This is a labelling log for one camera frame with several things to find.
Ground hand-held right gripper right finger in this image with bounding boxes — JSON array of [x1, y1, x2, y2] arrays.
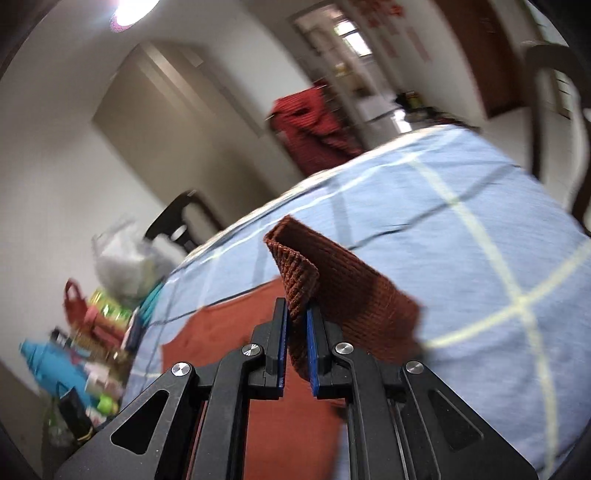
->
[[305, 306, 539, 480]]

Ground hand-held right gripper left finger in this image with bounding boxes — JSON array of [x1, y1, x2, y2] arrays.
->
[[55, 298, 291, 480]]

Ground rust brown knitted sweater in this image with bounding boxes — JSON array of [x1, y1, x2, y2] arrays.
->
[[161, 215, 422, 480]]

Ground teal cloth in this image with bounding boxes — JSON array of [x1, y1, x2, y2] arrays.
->
[[137, 281, 166, 326]]

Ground dark wooden chair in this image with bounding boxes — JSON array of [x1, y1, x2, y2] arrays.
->
[[521, 41, 591, 224], [144, 189, 227, 254]]

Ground green and yellow packets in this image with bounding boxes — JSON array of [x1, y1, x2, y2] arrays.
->
[[88, 288, 134, 330]]

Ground white plastic bag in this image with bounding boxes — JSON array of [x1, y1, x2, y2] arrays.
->
[[92, 219, 178, 308]]

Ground blue checked tablecloth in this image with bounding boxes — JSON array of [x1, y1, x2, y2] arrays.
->
[[127, 124, 589, 480]]

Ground red bag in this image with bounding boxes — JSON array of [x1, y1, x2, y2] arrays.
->
[[64, 279, 95, 340]]

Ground black bottle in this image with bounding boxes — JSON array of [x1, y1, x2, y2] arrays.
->
[[58, 388, 97, 446]]

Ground red checked garment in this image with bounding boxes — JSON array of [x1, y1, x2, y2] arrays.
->
[[269, 84, 365, 178]]

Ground blue bag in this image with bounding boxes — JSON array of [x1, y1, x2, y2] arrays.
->
[[19, 339, 93, 407]]

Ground beige sliding door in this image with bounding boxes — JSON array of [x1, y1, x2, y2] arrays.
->
[[91, 41, 306, 234]]

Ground open doorway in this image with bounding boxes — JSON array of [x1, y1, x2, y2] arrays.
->
[[290, 4, 399, 153]]

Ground brown wooden door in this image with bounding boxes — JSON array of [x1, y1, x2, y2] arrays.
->
[[436, 0, 514, 118]]

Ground ceiling lamp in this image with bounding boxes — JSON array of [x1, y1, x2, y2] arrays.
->
[[111, 0, 163, 31]]

